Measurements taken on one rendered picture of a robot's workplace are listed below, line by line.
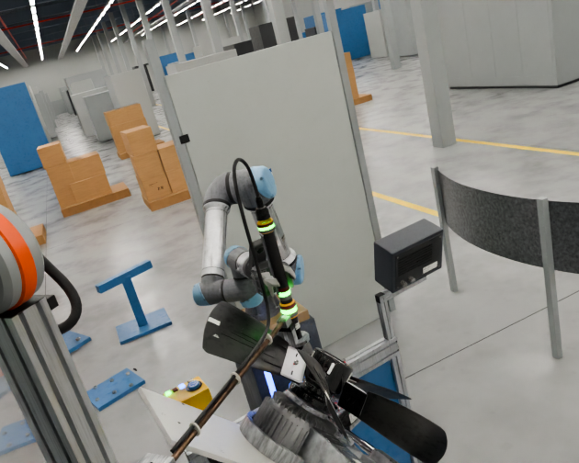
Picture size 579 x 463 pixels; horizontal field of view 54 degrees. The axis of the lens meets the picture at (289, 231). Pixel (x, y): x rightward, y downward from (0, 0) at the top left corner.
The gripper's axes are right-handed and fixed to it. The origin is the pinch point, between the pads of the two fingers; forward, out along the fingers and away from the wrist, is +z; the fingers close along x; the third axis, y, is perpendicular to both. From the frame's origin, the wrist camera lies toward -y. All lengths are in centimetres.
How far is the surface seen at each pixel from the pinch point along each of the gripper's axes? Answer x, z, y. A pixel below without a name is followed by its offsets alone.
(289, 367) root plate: 7.3, 4.6, 22.0
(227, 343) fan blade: 19.9, 0.0, 9.9
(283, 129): -102, -182, -5
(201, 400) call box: 25, -34, 43
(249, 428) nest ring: 23.0, 6.5, 31.4
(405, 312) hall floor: -157, -171, 147
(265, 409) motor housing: 17.1, 5.1, 29.6
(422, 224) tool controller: -79, -39, 23
